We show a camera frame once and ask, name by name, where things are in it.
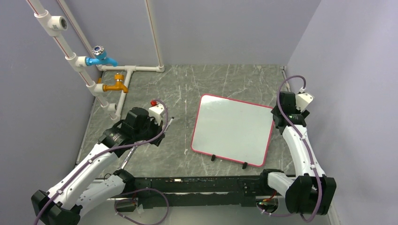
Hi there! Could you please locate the orange brass faucet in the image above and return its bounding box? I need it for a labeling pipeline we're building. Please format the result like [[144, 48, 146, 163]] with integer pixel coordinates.
[[100, 73, 129, 93]]

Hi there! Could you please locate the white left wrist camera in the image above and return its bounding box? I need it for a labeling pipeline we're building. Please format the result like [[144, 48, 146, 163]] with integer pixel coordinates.
[[148, 100, 165, 124]]

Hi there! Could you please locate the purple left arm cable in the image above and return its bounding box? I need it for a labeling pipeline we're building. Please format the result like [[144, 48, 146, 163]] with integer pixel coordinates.
[[32, 99, 170, 225]]

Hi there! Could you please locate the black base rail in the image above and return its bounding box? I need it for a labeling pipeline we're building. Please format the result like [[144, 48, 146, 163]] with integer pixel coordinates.
[[115, 175, 281, 211]]

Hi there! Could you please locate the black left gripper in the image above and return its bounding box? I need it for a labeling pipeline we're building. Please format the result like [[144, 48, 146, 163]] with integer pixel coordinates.
[[134, 115, 164, 145]]

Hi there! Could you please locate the white whiteboard marker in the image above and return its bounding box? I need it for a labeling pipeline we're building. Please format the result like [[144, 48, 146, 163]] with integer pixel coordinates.
[[163, 117, 174, 134]]

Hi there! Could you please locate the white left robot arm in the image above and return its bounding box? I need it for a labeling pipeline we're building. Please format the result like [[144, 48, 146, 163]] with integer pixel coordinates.
[[31, 100, 169, 225]]

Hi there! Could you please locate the pink framed whiteboard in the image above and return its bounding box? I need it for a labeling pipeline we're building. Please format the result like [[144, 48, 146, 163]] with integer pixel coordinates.
[[191, 94, 274, 167]]

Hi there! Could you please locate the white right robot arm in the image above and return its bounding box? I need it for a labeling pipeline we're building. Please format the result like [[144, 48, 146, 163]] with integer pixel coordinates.
[[258, 91, 337, 220]]

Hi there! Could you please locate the white PVC pipe frame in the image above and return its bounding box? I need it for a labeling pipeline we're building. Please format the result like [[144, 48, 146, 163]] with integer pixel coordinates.
[[26, 0, 164, 120]]

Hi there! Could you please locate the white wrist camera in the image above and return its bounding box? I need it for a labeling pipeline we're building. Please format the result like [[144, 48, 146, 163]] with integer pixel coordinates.
[[295, 87, 314, 112], [148, 100, 165, 124]]

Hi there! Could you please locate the silver combination wrench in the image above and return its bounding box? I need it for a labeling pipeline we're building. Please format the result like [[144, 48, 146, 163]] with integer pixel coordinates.
[[119, 146, 137, 169]]

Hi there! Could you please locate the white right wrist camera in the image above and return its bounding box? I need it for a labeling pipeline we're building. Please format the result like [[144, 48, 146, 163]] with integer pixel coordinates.
[[295, 87, 314, 112]]

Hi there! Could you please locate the blue plastic faucet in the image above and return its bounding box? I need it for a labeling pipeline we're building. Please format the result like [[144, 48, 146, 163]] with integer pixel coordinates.
[[85, 45, 118, 67]]

